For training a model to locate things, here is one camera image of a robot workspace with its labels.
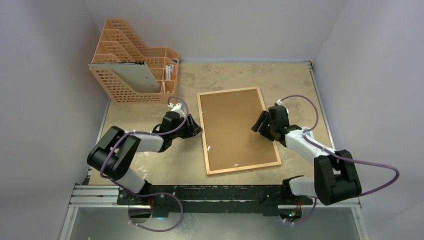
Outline orange file organizer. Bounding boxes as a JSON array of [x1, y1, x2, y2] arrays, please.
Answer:
[[89, 18, 180, 105]]

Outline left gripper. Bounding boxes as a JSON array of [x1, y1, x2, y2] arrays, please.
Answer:
[[170, 114, 201, 139]]

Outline wooden picture frame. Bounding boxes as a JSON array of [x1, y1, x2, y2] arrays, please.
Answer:
[[197, 86, 283, 176]]

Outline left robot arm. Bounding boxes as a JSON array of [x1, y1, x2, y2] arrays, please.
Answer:
[[87, 111, 203, 205]]

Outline grey folder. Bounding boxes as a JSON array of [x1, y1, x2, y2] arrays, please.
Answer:
[[88, 61, 161, 94]]

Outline blue white oval object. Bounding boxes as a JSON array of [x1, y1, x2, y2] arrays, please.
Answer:
[[303, 128, 315, 139]]

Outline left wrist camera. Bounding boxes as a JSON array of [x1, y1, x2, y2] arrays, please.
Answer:
[[168, 102, 186, 117]]

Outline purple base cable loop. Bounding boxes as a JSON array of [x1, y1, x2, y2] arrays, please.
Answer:
[[127, 190, 186, 233]]

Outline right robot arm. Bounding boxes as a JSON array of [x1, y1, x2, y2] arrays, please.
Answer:
[[251, 105, 362, 206]]

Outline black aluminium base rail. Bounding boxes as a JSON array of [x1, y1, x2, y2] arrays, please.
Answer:
[[67, 183, 362, 220]]

